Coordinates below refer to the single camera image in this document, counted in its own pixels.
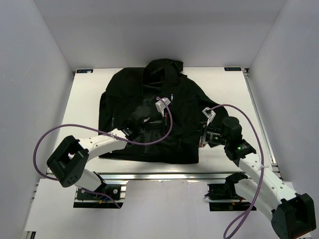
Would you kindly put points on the black jacket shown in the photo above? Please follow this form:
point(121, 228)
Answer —
point(162, 87)

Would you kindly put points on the blue table label right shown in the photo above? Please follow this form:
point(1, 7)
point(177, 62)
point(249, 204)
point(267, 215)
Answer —
point(232, 69)

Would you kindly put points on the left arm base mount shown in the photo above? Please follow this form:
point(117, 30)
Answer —
point(111, 198)

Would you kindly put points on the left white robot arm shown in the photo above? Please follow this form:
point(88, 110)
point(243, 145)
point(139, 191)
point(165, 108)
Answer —
point(69, 159)

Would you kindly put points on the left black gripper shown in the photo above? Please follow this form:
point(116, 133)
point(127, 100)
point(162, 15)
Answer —
point(163, 132)

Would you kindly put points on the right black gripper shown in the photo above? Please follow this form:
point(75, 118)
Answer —
point(204, 128)

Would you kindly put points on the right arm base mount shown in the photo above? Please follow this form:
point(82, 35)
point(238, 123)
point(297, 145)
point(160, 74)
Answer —
point(222, 197)

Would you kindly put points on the blue table label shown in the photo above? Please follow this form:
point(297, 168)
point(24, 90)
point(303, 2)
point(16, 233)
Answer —
point(232, 69)
point(84, 71)

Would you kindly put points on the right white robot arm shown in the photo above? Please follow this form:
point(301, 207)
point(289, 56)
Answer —
point(291, 214)

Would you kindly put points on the blue table label left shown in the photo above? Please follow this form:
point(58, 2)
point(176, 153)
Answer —
point(84, 71)

